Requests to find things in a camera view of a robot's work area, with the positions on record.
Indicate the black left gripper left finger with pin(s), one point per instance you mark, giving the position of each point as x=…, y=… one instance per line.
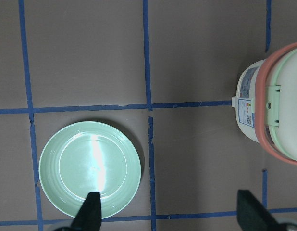
x=89, y=216

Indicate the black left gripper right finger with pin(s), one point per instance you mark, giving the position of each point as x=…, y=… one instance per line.
x=251, y=214

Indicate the white rice cooker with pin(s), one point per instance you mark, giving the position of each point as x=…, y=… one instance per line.
x=266, y=103

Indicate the green plate far side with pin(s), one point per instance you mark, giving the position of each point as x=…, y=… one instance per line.
x=87, y=157

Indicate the brown paper table mat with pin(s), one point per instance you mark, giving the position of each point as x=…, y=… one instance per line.
x=161, y=71

